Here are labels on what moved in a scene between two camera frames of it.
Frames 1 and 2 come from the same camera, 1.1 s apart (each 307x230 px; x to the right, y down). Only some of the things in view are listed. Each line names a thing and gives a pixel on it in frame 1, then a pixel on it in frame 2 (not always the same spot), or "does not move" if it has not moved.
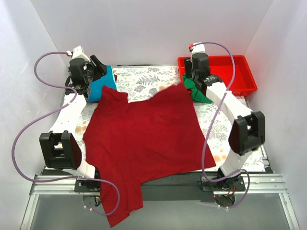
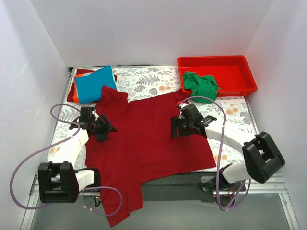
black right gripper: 192,78 -> 175,127
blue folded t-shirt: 96,86 does not move
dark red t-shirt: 126,145 does not move
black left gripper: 96,68 -> 106,128
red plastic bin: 222,65 does not move
